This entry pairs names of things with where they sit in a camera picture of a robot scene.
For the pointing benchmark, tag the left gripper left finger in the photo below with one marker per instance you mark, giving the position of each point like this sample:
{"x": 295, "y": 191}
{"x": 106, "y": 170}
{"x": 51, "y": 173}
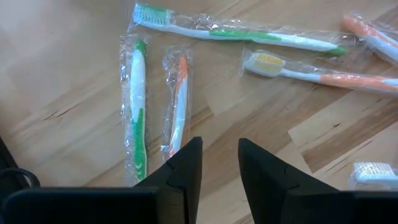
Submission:
{"x": 174, "y": 193}

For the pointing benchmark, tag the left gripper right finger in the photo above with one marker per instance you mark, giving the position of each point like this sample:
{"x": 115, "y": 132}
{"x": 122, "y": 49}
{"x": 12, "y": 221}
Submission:
{"x": 280, "y": 202}

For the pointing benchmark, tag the orange toothbrush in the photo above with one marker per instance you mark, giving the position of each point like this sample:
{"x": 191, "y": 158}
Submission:
{"x": 180, "y": 102}
{"x": 371, "y": 174}
{"x": 342, "y": 79}
{"x": 373, "y": 35}

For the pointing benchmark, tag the green toothbrush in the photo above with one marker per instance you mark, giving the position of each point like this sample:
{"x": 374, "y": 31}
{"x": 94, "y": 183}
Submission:
{"x": 242, "y": 35}
{"x": 137, "y": 93}

